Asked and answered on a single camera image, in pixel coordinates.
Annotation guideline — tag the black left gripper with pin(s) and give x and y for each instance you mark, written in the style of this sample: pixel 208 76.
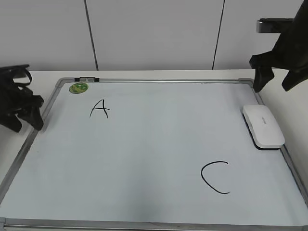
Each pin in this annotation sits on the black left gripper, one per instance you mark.
pixel 17 99

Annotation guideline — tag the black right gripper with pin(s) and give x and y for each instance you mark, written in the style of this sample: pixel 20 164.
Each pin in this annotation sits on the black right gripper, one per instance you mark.
pixel 290 52

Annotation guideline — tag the white board eraser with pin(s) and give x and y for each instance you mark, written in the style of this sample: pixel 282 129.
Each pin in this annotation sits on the white board eraser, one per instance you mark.
pixel 263 127

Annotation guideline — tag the round green magnet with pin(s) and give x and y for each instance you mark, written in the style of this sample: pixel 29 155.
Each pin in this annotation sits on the round green magnet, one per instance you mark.
pixel 78 88

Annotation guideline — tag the black and grey frame clip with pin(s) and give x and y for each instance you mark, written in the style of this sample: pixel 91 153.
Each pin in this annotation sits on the black and grey frame clip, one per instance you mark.
pixel 86 79

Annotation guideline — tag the white board with grey frame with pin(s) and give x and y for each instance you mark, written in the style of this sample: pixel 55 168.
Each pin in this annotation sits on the white board with grey frame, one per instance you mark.
pixel 146 154

